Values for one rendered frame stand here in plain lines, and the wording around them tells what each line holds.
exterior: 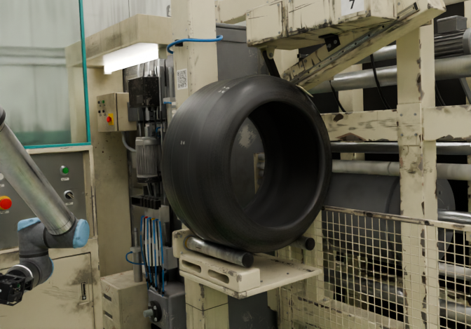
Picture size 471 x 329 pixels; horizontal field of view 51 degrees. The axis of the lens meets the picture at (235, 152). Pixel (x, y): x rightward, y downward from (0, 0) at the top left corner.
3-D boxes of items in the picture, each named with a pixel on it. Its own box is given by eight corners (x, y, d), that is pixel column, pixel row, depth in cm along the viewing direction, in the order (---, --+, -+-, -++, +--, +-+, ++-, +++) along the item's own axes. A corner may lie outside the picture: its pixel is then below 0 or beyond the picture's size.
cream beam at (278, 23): (245, 47, 197) (243, 10, 196) (290, 50, 212) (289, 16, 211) (370, 16, 148) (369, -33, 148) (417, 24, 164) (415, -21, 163)
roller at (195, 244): (184, 249, 180) (183, 237, 179) (195, 247, 182) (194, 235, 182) (243, 269, 152) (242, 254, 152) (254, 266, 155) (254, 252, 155)
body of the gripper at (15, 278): (16, 281, 138) (36, 271, 150) (-13, 275, 138) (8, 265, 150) (11, 308, 138) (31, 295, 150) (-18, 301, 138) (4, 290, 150)
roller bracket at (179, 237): (172, 257, 180) (171, 231, 179) (256, 238, 204) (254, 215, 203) (177, 259, 177) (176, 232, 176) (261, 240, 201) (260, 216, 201)
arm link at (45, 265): (28, 252, 167) (29, 281, 167) (9, 260, 155) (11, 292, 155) (55, 251, 167) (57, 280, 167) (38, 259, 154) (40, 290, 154)
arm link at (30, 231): (58, 215, 164) (60, 252, 164) (28, 216, 167) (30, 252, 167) (41, 219, 155) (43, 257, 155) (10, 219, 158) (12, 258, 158)
